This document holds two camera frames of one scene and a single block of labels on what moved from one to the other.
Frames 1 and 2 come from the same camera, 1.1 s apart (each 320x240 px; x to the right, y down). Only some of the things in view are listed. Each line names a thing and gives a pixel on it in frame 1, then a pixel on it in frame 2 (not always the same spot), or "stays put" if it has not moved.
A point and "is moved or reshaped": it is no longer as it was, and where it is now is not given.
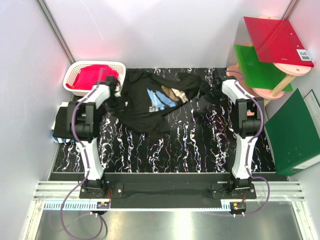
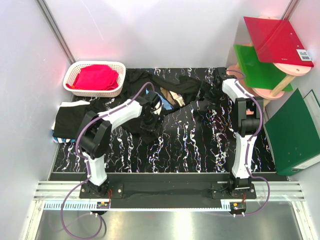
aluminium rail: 59,191 stays put
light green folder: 259,74 stays put
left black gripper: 117,109 to 151,128
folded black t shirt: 63,125 stays put
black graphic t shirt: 143,98 is moved or reshaped
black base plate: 171,195 stays put
